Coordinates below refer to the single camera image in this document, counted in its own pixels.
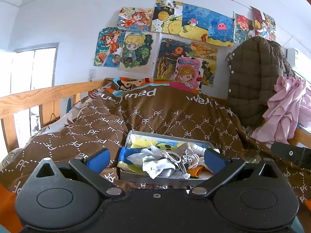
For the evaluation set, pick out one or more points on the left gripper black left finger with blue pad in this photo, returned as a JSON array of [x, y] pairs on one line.
[[88, 171]]

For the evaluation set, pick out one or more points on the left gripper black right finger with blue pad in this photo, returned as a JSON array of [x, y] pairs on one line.
[[224, 170]]

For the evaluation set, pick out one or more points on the white grey cloth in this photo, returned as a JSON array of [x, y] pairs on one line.
[[168, 163]]

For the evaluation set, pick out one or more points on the pink crumpled cloth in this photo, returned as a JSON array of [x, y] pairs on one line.
[[287, 108]]

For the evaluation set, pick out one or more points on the brown PF patterned duvet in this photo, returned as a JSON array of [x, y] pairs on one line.
[[104, 118]]

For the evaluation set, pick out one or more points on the grey box with painted lining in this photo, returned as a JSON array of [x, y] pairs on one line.
[[137, 140]]

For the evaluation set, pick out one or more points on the pink anime girl poster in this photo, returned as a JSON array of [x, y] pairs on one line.
[[189, 71]]

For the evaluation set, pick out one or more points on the olive quilted puffer jacket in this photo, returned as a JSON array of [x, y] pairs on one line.
[[254, 66]]

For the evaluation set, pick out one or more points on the blonde chibi green painting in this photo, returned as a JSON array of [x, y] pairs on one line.
[[137, 52]]

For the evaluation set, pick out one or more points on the orange haired girl painting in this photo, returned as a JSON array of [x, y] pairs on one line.
[[109, 47]]

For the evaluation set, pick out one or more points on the red haired girl painting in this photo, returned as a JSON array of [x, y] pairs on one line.
[[243, 28]]

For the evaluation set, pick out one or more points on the blue yellow seabed painting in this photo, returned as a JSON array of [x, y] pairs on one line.
[[207, 26]]

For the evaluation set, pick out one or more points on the flying girl painting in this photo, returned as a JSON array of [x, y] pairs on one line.
[[135, 19]]

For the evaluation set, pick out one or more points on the black yellow planet painting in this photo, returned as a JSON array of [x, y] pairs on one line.
[[167, 17]]

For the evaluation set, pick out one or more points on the wooden bed rail right side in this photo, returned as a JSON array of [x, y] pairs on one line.
[[301, 137]]

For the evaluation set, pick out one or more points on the rightmost cartoon wall painting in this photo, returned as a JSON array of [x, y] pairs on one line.
[[264, 25]]

